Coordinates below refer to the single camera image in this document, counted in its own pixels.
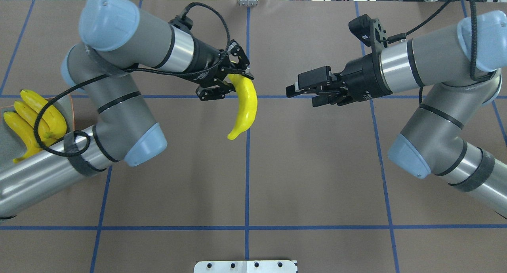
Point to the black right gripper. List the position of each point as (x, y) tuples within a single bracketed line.
[(363, 78)]

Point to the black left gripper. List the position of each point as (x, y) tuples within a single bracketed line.
[(204, 62)]

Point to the yellow banana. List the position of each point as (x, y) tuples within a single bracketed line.
[(25, 132), (30, 115), (52, 116), (248, 103)]

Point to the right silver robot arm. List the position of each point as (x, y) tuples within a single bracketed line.
[(430, 142)]

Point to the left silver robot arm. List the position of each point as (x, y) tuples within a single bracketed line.
[(117, 39)]

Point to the blue square ceramic plate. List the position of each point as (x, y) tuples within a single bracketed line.
[(11, 146)]

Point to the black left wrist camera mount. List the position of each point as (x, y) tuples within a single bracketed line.
[(183, 23)]

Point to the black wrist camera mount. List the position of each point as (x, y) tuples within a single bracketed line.
[(370, 32), (183, 23)]

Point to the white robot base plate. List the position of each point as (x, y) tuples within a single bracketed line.
[(247, 266)]

